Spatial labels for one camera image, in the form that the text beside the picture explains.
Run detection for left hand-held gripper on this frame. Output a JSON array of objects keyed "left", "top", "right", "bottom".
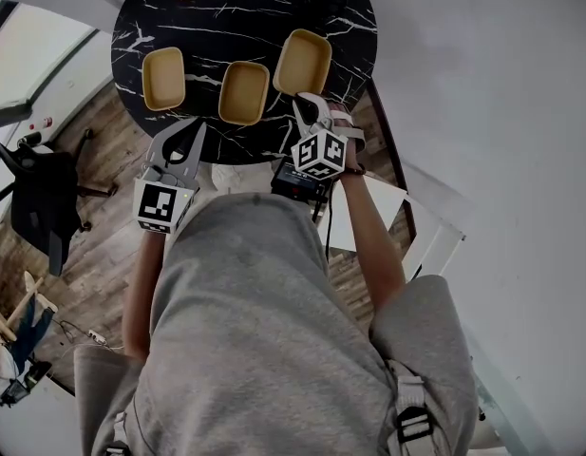
[{"left": 132, "top": 116, "right": 209, "bottom": 235}]

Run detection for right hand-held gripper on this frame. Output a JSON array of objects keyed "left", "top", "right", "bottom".
[{"left": 291, "top": 91, "right": 350, "bottom": 181}]

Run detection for yellow tray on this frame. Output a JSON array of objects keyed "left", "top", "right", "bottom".
[
  {"left": 217, "top": 60, "right": 271, "bottom": 127},
  {"left": 272, "top": 28, "right": 333, "bottom": 98},
  {"left": 141, "top": 47, "right": 187, "bottom": 112}
]

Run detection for person's left forearm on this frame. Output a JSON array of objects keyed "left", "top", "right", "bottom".
[{"left": 122, "top": 228, "right": 174, "bottom": 363}]

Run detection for person's right forearm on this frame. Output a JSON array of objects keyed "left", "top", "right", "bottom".
[{"left": 337, "top": 163, "right": 408, "bottom": 325}]

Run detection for person's right hand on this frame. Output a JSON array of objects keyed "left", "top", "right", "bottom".
[{"left": 328, "top": 104, "right": 369, "bottom": 170}]

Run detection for person's white trousers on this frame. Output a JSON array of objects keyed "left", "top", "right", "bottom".
[{"left": 211, "top": 161, "right": 274, "bottom": 197}]

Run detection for black electronic box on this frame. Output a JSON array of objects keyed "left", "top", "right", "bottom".
[{"left": 271, "top": 157, "right": 334, "bottom": 203}]

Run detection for white flat board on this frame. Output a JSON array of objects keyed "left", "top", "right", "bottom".
[{"left": 326, "top": 172, "right": 411, "bottom": 256}]

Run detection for black marble round table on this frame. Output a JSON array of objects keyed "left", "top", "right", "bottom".
[{"left": 110, "top": 0, "right": 379, "bottom": 166}]

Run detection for black office chair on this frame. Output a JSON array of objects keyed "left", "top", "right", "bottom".
[{"left": 0, "top": 111, "right": 119, "bottom": 278}]

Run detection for large white panel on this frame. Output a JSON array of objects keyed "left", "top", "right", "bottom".
[{"left": 400, "top": 161, "right": 467, "bottom": 282}]

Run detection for dark framed window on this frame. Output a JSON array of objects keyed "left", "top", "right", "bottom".
[{"left": 0, "top": 0, "right": 102, "bottom": 113}]

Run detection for person's grey shirt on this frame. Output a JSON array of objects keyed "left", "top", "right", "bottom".
[{"left": 73, "top": 192, "right": 479, "bottom": 456}]

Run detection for light wooden stand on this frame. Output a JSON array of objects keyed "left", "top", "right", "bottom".
[{"left": 0, "top": 271, "right": 59, "bottom": 344}]

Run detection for blue denim cloth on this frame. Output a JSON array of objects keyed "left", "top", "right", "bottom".
[{"left": 9, "top": 296, "right": 54, "bottom": 374}]

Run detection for black electronic device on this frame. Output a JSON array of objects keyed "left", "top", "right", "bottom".
[{"left": 0, "top": 358, "right": 54, "bottom": 408}]

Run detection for dark brown wooden rail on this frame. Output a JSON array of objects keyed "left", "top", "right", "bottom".
[{"left": 366, "top": 79, "right": 411, "bottom": 194}]

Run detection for white floor cable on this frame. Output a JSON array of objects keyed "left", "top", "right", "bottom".
[{"left": 73, "top": 338, "right": 126, "bottom": 352}]

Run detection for black floor cable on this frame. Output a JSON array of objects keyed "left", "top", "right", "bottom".
[{"left": 52, "top": 318, "right": 92, "bottom": 347}]

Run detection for grey backpack strap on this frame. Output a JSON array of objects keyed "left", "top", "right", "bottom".
[
  {"left": 104, "top": 410, "right": 132, "bottom": 456},
  {"left": 385, "top": 358, "right": 448, "bottom": 456}
]

